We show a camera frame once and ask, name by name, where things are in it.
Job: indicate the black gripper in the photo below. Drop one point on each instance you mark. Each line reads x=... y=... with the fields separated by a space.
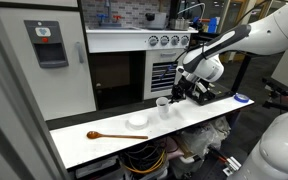
x=182 y=87

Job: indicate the toy kitchen faucet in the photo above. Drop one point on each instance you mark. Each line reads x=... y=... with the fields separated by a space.
x=108 y=18

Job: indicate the grey fridge water dispenser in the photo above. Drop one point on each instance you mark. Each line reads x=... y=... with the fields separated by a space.
x=47 y=43

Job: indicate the clear plastic bag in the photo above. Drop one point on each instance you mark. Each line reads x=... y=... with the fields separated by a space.
x=200 y=136

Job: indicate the white cup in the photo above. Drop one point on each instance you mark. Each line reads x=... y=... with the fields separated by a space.
x=163 y=106

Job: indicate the white toy kitchen stove unit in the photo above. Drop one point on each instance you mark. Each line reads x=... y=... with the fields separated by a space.
x=117 y=40

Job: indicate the small metal pot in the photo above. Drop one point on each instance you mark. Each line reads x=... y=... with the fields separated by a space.
x=179 y=24

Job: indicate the white toy fridge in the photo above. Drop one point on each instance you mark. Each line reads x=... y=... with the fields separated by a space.
x=60 y=86

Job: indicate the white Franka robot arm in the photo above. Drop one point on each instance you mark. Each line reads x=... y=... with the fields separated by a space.
x=277 y=30

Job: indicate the white bowl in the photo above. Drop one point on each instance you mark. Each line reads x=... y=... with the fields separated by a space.
x=138 y=122

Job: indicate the aluminium bracket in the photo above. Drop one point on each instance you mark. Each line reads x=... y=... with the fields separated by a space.
x=232 y=165

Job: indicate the black metal rack frame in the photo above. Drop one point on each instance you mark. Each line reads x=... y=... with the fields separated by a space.
x=217 y=95

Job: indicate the blue tape roll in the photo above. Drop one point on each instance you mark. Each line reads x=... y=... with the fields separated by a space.
x=241 y=97

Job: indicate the grey stove knob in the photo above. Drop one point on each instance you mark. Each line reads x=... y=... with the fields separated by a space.
x=153 y=40
x=174 y=40
x=164 y=40
x=184 y=40

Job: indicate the grey frame post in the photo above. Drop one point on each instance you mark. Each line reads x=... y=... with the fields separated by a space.
x=10 y=116

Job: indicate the brown wooden spoon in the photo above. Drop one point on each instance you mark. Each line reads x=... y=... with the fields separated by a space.
x=117 y=136

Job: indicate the blue box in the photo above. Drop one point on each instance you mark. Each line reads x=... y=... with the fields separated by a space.
x=212 y=25

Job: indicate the black and red bench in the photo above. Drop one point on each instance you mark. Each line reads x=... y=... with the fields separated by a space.
x=279 y=88

